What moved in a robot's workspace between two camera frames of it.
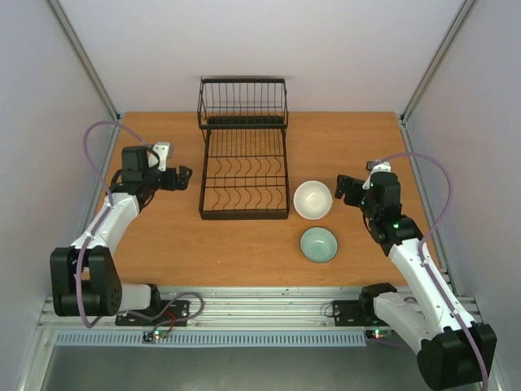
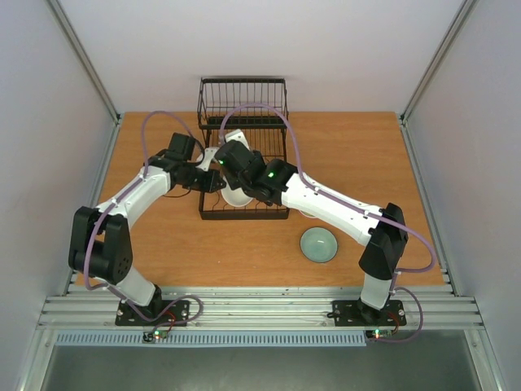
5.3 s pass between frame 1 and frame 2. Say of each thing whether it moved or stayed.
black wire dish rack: stayed
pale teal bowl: stayed
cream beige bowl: moved
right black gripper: moved
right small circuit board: stayed
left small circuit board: stayed
